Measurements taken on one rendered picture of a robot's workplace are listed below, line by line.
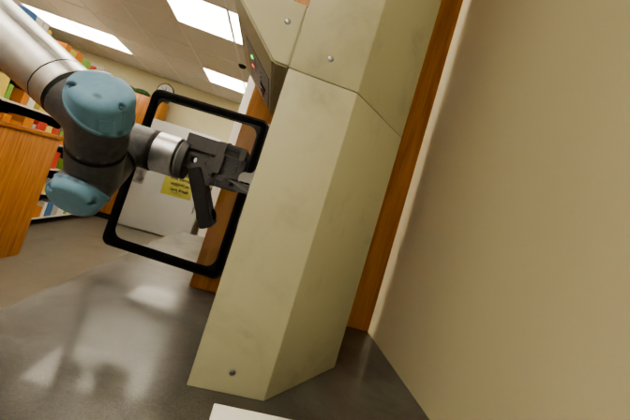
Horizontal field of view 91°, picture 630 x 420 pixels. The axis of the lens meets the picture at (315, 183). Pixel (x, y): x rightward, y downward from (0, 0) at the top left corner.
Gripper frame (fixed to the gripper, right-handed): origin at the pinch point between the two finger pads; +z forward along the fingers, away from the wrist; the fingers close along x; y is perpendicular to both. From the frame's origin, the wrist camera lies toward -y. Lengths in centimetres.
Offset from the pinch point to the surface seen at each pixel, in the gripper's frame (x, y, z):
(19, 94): 272, 19, -255
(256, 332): -15.3, -18.5, 1.5
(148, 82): 541, 124, -268
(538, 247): -20.0, 4.9, 37.4
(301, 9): -15.3, 28.3, -6.4
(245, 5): -15.1, 26.0, -14.2
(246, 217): -15.3, -3.4, -4.8
